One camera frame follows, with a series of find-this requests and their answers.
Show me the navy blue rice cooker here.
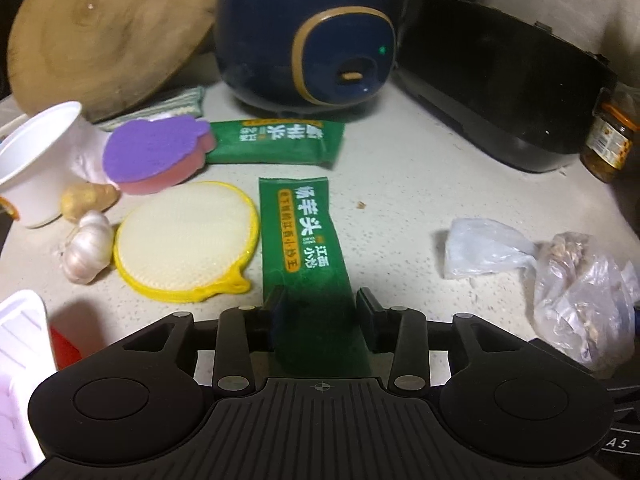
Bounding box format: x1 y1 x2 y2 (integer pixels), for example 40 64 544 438
214 0 398 123

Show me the green snack packet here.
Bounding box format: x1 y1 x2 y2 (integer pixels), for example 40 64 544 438
258 176 373 378
205 119 347 170

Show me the glass jar with orange label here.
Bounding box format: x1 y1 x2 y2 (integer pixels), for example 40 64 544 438
580 102 640 183

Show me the clear plastic bag with nuts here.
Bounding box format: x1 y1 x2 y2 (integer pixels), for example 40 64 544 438
532 231 640 376

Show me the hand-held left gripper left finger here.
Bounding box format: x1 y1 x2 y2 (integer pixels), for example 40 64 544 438
121 286 288 396

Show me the black kitchen appliance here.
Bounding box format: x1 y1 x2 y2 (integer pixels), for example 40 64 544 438
395 0 618 173

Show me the ginger root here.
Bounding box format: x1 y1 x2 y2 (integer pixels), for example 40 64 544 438
61 183 122 223

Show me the garlic bulb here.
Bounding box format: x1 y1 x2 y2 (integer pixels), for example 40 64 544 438
61 210 116 285

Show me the green striped dish cloth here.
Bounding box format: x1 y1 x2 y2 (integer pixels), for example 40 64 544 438
95 86 206 131

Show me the yellow round mesh scrubber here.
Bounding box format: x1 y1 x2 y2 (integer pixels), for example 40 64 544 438
114 181 261 303

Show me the red packet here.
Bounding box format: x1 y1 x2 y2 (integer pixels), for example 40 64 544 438
50 326 83 371

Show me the crumpled clear plastic bag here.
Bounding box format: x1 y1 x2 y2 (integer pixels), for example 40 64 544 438
442 217 538 281

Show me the purple and pink sponge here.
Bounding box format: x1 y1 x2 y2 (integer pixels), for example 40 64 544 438
102 115 217 196

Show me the round wooden cutting board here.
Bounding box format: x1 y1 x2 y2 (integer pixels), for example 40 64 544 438
7 0 236 123

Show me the white foam tray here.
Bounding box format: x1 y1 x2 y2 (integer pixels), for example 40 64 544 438
0 290 58 478

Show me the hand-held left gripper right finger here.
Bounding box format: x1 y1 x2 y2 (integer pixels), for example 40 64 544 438
354 287 527 394

